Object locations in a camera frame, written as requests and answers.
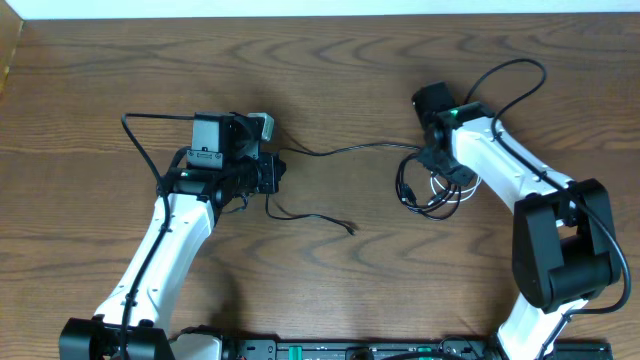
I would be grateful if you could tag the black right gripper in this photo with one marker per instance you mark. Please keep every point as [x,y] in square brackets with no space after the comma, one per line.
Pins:
[461,177]

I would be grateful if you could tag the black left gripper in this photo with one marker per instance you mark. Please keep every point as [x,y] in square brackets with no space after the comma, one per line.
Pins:
[270,173]

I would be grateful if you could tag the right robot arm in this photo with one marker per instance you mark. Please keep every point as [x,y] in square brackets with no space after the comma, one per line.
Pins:
[564,250]

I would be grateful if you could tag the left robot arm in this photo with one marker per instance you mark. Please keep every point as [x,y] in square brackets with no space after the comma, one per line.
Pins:
[224,161]

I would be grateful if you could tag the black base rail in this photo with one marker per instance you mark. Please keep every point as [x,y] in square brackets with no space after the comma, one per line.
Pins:
[270,349]

